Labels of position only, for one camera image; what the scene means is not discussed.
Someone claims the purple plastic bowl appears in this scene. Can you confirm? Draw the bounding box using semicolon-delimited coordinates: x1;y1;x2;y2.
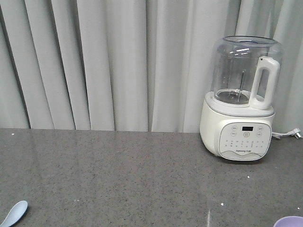
273;216;303;227

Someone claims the white pleated curtain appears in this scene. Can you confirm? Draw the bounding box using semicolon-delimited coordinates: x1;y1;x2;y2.
0;0;303;132

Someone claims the white blender with clear jar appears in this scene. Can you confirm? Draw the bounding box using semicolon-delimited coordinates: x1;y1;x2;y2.
200;36;283;161

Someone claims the white blender power cord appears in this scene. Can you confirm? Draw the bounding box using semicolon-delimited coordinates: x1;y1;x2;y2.
271;128;303;140

